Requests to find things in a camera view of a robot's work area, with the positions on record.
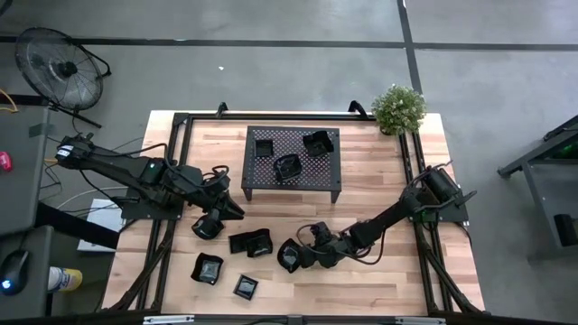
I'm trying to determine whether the black wavy square mini plate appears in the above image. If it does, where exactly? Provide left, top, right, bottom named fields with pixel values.
left=301, top=129, right=336, bottom=158
left=244, top=227, right=275, bottom=259
left=190, top=252, right=225, bottom=286

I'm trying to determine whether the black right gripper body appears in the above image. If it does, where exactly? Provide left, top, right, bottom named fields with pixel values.
left=311, top=238, right=351, bottom=268

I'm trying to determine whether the white yellow spray can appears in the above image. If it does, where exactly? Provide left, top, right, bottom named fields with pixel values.
left=47, top=265, right=84, bottom=293

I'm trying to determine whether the black rounded mini plate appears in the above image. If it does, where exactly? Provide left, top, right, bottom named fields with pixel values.
left=272, top=153, right=304, bottom=183
left=191, top=211, right=226, bottom=241
left=276, top=237, right=303, bottom=274

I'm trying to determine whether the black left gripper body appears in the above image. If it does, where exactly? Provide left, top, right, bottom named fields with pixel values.
left=191, top=178, right=229, bottom=211

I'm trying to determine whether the black perforated metal rack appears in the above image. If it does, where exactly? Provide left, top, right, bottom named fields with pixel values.
left=240, top=125, right=343, bottom=204

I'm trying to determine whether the white flat box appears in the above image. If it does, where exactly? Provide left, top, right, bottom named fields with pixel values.
left=76, top=198, right=129, bottom=253

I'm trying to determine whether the grey metal cart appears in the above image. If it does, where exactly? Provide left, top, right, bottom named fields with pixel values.
left=496, top=115, right=578, bottom=263

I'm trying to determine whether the silver aluminium bracket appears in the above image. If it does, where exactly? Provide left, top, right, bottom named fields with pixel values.
left=142, top=314, right=195, bottom=325
left=395, top=316, right=447, bottom=325

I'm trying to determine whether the grey side desk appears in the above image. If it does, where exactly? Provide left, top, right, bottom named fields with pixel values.
left=0, top=106, right=54, bottom=320

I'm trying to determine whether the black computer mouse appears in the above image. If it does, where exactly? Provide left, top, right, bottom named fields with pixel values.
left=0, top=248, right=31, bottom=297

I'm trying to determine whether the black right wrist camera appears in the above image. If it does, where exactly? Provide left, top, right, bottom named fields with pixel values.
left=310, top=220, right=334, bottom=244

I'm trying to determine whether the black metal table frame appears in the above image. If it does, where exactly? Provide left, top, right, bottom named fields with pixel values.
left=101, top=101, right=487, bottom=317

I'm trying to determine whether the black metal beam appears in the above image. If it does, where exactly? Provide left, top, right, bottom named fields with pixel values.
left=34, top=201, right=121, bottom=250

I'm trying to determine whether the black floor fan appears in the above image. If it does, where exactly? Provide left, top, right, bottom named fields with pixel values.
left=14, top=26, right=113, bottom=130

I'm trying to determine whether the green potted plant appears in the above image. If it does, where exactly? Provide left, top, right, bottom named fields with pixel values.
left=370, top=83, right=428, bottom=137

